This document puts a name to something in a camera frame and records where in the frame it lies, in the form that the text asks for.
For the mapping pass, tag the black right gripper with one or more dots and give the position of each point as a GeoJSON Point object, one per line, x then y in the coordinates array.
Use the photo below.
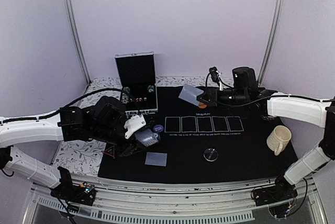
{"type": "Point", "coordinates": [214, 99]}

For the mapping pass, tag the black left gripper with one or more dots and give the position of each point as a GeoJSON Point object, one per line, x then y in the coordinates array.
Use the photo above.
{"type": "Point", "coordinates": [132, 144]}

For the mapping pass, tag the orange big blind button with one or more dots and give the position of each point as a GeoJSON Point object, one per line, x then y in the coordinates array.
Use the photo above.
{"type": "Point", "coordinates": [202, 106]}

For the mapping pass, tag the blue patterned card deck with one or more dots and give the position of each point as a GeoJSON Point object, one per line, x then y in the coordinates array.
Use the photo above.
{"type": "Point", "coordinates": [147, 137]}

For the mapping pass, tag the purple small blind button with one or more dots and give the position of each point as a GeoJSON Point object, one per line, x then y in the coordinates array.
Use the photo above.
{"type": "Point", "coordinates": [158, 128]}

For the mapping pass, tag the long poker chip stack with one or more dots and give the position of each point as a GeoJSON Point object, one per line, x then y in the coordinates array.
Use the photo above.
{"type": "Point", "coordinates": [125, 96]}

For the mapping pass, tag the clear dealer button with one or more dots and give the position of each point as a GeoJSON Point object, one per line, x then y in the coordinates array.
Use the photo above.
{"type": "Point", "coordinates": [211, 154]}

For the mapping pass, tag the short poker chip stack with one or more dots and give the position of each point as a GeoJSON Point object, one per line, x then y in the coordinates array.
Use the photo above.
{"type": "Point", "coordinates": [150, 88]}

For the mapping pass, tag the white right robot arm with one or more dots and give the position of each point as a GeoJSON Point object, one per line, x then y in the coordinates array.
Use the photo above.
{"type": "Point", "coordinates": [313, 117]}

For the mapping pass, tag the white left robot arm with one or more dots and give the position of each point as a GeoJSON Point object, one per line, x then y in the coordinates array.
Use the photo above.
{"type": "Point", "coordinates": [43, 127]}

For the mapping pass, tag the red triangle all-in marker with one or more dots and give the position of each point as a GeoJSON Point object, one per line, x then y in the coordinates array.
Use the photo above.
{"type": "Point", "coordinates": [110, 152]}

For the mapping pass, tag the black poker mat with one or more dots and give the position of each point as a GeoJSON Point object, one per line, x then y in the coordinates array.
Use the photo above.
{"type": "Point", "coordinates": [239, 135]}

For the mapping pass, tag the red dice row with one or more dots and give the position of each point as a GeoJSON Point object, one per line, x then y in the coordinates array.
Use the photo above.
{"type": "Point", "coordinates": [139, 100]}

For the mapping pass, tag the aluminium poker chip case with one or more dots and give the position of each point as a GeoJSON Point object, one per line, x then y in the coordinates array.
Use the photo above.
{"type": "Point", "coordinates": [137, 71]}

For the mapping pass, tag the floral white tablecloth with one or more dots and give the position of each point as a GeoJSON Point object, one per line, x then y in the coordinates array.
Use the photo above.
{"type": "Point", "coordinates": [84, 158]}

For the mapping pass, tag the red patterned round tin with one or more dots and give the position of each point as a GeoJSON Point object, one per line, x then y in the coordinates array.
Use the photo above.
{"type": "Point", "coordinates": [268, 118]}

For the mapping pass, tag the cream ribbed mug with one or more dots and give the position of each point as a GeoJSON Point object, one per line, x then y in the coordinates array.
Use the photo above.
{"type": "Point", "coordinates": [278, 139]}

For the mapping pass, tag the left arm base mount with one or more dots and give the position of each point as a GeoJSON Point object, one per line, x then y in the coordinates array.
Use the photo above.
{"type": "Point", "coordinates": [82, 194]}

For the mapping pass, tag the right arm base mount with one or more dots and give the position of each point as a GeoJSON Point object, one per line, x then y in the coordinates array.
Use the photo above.
{"type": "Point", "coordinates": [280, 191]}

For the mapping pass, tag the right aluminium frame post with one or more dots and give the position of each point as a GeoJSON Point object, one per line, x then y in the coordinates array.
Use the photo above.
{"type": "Point", "coordinates": [271, 39]}

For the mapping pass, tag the aluminium frame post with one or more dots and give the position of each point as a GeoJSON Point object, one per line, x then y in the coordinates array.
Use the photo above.
{"type": "Point", "coordinates": [271, 39]}
{"type": "Point", "coordinates": [76, 40]}

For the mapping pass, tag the left aluminium frame post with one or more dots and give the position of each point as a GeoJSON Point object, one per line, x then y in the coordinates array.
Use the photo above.
{"type": "Point", "coordinates": [76, 40]}

